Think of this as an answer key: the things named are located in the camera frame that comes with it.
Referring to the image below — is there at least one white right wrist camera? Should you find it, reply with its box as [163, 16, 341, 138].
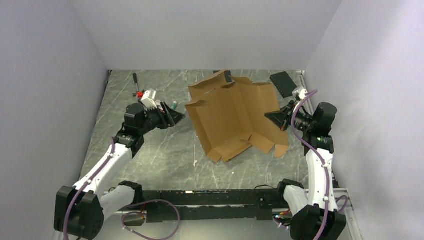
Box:
[292, 86, 309, 102]

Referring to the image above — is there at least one purple cable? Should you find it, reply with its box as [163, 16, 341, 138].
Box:
[273, 89, 349, 240]
[62, 137, 181, 240]

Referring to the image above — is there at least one small white green bottle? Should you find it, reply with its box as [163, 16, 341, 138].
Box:
[171, 101, 178, 110]

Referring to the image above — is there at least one black hammer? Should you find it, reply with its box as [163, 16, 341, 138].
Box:
[132, 73, 144, 98]

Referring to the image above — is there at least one brown cardboard box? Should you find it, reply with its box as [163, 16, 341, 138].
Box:
[185, 70, 289, 162]

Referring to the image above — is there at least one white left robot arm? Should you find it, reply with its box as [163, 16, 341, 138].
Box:
[53, 102, 186, 240]

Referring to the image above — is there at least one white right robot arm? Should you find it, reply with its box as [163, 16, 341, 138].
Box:
[264, 101, 347, 240]

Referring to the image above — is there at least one small black box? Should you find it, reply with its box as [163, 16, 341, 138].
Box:
[224, 70, 232, 83]

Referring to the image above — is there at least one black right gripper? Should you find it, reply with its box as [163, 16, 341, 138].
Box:
[264, 100, 315, 133]

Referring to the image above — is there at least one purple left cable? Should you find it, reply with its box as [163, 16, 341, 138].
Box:
[62, 137, 181, 240]

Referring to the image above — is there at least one black flat network switch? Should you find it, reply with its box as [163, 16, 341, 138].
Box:
[269, 71, 297, 98]

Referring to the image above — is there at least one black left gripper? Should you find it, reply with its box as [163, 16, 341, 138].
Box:
[139, 101, 186, 135]

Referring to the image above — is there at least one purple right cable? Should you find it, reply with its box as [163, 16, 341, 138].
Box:
[273, 89, 349, 240]

